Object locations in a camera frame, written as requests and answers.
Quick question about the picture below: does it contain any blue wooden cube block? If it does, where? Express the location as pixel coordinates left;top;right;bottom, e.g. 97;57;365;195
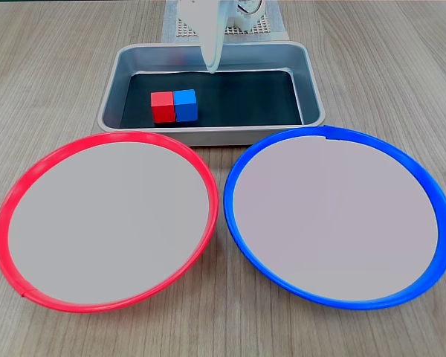
172;89;198;123

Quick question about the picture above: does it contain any red wooden cube block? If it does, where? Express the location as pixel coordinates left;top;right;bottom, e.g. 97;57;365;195
150;91;177;124

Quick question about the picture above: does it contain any black tray liner mat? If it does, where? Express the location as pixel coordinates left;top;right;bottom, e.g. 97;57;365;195
119;69;304;129

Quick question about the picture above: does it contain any silver metal tray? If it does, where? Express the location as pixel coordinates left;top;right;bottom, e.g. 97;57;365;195
97;41;326;147

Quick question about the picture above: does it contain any white mesh anti-slip mat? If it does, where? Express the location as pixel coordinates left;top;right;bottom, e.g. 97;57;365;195
175;16;274;39

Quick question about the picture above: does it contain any wide translucent tape sheet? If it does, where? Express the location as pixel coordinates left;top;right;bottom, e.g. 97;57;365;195
161;0;290;42

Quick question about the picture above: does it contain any red rimmed white dish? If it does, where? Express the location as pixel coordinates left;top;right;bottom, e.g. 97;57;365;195
0;130;219;314

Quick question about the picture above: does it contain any blue rimmed white dish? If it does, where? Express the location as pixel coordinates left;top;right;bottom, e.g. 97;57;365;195
223;125;446;310

